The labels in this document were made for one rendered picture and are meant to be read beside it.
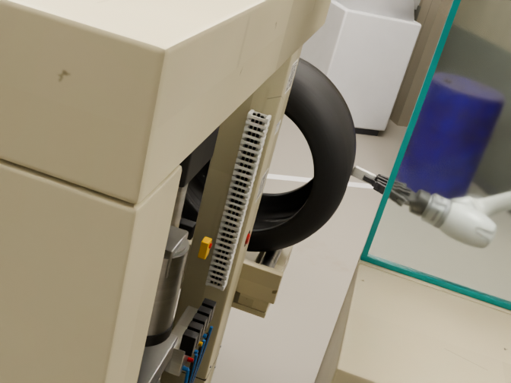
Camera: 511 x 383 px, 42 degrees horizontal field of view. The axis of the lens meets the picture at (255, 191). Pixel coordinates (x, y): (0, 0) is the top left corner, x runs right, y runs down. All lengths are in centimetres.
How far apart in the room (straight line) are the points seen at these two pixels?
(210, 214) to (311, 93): 42
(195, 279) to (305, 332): 160
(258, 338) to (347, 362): 211
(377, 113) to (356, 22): 91
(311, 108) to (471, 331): 76
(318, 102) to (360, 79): 420
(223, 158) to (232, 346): 161
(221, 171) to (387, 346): 67
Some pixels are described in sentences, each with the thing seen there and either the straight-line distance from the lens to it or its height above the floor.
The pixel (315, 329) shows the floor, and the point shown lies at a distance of 336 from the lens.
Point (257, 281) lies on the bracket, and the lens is 187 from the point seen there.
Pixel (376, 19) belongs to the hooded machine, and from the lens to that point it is 587.
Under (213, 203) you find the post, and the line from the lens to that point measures 166.
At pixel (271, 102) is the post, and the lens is 153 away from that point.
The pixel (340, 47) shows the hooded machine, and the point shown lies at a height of 77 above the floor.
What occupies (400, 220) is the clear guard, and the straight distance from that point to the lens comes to 133.
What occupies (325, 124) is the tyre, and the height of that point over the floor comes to 137.
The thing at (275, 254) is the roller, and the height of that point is 92.
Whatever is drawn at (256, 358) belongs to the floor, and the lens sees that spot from 307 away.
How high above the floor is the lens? 191
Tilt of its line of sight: 25 degrees down
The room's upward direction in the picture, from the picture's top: 15 degrees clockwise
